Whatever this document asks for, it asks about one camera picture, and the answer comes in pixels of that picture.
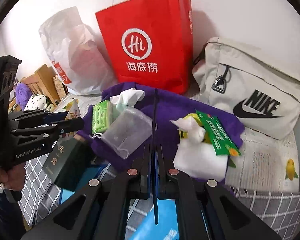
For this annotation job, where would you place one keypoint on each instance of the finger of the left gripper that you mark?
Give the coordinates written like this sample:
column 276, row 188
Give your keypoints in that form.
column 68, row 125
column 55, row 117

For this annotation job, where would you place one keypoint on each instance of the red Haidilao paper bag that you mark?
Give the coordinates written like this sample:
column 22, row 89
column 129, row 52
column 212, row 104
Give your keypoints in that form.
column 150, row 42

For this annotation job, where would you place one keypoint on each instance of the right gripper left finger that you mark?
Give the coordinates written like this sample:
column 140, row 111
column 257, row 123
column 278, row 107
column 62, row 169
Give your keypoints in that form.
column 99, row 210

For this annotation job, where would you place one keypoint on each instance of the orange print tissue packet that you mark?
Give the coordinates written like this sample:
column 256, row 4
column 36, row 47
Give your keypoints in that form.
column 73, row 112

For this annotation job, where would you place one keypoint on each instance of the white mint sock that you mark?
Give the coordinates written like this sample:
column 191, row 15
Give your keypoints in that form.
column 126, row 98

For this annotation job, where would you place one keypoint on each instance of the grey checked bedsheet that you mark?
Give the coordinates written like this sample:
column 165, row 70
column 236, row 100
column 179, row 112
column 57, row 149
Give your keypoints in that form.
column 280, row 211

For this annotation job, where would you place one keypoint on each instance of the person's left hand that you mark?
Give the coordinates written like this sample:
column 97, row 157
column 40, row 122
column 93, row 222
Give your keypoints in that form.
column 14, row 179

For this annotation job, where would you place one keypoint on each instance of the yellow black tag item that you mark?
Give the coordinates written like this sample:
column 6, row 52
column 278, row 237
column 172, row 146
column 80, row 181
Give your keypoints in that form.
column 206, row 138

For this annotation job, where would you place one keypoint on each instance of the green tissue packet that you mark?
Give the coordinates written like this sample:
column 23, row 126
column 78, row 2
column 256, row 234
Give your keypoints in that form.
column 104, row 113

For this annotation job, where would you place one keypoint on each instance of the beige Nike bag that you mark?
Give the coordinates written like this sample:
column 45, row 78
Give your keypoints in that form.
column 242, row 80

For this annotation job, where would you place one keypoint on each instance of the blue tissue pack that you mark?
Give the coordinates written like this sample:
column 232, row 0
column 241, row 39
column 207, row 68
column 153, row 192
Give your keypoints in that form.
column 162, row 219

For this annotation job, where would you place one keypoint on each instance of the white Miniso plastic bag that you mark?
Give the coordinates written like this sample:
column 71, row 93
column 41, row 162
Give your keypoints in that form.
column 71, row 47

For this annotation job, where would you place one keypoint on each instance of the white tissue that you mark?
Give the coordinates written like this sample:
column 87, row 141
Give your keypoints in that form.
column 189, row 129

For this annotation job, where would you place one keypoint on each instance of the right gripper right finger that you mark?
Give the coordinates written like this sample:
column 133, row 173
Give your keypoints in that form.
column 207, row 210

